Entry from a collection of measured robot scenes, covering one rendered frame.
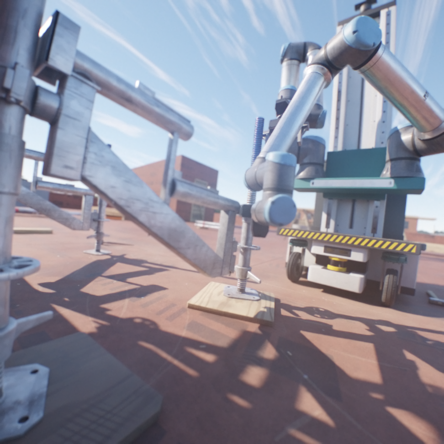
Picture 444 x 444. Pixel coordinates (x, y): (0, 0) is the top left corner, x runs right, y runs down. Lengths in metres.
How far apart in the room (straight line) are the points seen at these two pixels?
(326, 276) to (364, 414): 0.79
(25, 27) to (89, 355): 0.57
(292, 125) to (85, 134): 0.67
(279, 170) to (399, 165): 0.82
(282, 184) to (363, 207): 0.99
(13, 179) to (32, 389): 0.33
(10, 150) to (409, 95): 1.18
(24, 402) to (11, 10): 0.55
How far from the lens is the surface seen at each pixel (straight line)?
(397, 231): 1.68
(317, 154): 1.48
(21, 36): 0.45
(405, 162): 1.38
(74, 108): 0.44
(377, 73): 1.08
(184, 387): 0.52
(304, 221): 5.08
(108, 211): 6.96
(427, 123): 1.25
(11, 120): 0.40
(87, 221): 1.64
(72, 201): 12.52
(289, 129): 0.87
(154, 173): 11.22
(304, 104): 0.95
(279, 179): 0.65
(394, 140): 1.42
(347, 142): 1.70
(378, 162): 1.54
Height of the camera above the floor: 0.33
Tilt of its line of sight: 1 degrees down
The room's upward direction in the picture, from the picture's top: 6 degrees clockwise
